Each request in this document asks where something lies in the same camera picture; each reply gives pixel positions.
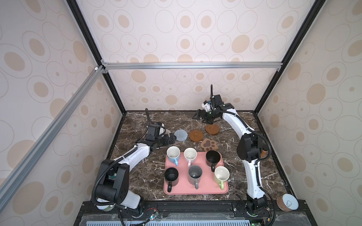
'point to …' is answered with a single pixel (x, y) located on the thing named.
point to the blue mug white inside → (173, 153)
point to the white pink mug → (190, 155)
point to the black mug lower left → (171, 176)
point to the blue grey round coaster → (181, 135)
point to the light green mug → (221, 174)
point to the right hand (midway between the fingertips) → (197, 118)
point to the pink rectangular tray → (208, 184)
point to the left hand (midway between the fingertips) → (174, 136)
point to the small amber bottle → (264, 154)
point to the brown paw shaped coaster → (209, 145)
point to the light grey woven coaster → (168, 132)
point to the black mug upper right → (212, 157)
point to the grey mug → (195, 173)
